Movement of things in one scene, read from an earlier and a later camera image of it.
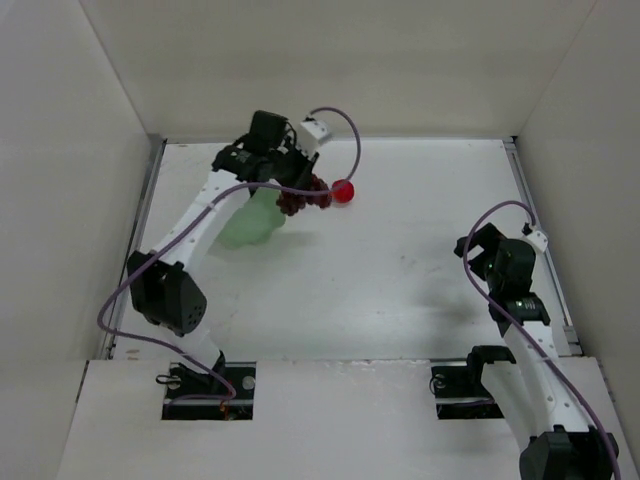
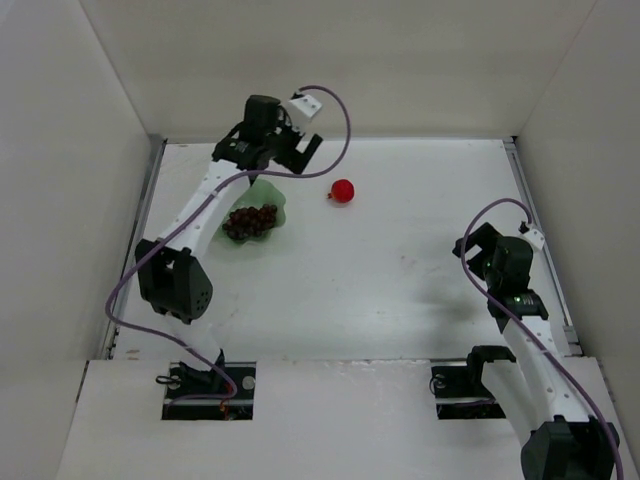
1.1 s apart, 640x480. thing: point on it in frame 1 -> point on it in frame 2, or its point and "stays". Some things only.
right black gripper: [480, 245] stays
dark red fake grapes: [292, 203] -> [246, 222]
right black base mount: [460, 394] stays
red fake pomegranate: [343, 190] stays
